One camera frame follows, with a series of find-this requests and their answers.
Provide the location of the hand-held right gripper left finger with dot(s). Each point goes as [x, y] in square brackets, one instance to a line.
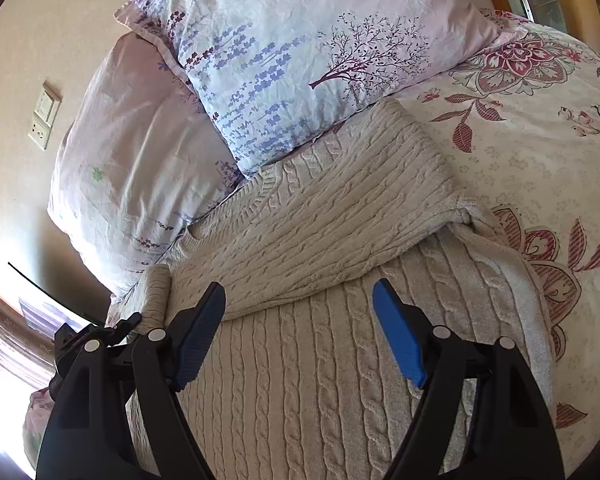
[197, 340]

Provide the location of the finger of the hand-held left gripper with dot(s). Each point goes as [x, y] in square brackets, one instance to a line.
[120, 330]

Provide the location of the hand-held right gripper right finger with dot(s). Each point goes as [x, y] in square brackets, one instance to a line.
[397, 335]

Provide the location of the wooden nightstand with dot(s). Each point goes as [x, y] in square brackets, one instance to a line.
[10, 305]

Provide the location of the pink floral print pillow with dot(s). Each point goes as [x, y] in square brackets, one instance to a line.
[130, 150]

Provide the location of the floral duvet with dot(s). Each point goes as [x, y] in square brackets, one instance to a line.
[530, 160]

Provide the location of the blue lavender tree print pillow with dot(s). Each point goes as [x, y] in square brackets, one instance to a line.
[280, 35]

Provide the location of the wooden headboard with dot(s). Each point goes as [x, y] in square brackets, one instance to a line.
[592, 0]

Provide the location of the white wall socket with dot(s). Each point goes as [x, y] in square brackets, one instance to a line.
[39, 135]

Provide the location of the white wall switch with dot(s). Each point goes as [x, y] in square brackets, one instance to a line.
[47, 102]

